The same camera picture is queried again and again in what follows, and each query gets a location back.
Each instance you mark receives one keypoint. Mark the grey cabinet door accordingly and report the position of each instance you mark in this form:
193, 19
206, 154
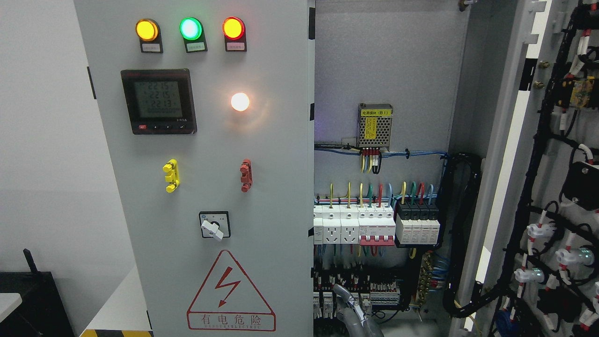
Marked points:
269, 223
540, 69

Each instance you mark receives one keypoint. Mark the red terminal connector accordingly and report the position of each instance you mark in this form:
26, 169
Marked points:
246, 175

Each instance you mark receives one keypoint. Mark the metal mesh power supply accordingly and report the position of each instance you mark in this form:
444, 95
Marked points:
374, 125

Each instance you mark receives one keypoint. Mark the white glowing indicator light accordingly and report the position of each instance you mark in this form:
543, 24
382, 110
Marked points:
240, 101

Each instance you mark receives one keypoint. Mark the yellow terminal connector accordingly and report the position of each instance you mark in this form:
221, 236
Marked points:
172, 176

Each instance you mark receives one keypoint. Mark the black white surge protector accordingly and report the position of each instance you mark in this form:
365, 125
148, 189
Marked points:
416, 224

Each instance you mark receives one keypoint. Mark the relay terminal block row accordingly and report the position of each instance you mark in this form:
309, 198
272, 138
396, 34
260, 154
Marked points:
370, 287

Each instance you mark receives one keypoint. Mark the red electric warning sticker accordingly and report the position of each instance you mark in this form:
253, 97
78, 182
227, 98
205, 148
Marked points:
229, 300

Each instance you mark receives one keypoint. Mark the black digital power meter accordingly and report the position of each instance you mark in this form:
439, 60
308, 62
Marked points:
159, 102

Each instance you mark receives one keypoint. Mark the red indicator light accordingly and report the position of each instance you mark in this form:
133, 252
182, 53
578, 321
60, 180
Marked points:
234, 33

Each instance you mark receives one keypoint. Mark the brass ground bar right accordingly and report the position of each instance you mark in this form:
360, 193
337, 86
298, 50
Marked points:
424, 279

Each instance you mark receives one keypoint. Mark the green indicator light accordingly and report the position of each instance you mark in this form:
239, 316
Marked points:
193, 35

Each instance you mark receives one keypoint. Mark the yellow indicator light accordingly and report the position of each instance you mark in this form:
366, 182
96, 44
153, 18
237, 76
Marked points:
149, 34

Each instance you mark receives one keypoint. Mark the black box with antenna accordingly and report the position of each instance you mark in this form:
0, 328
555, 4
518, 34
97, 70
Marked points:
41, 312

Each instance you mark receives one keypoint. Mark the white din rail sockets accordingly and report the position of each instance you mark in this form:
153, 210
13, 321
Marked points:
335, 224

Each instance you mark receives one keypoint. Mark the white rotary selector switch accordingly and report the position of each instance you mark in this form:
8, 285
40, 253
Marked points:
215, 224

